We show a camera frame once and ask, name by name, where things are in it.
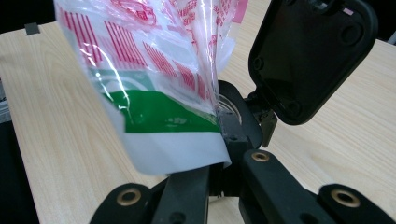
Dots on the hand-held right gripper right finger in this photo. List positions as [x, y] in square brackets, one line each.
[274, 189]

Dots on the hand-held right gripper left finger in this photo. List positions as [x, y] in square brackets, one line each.
[183, 199]

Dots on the red white green plastic bag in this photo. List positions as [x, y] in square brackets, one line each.
[149, 77]

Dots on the clear container with black lid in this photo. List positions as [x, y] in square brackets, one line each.
[308, 59]

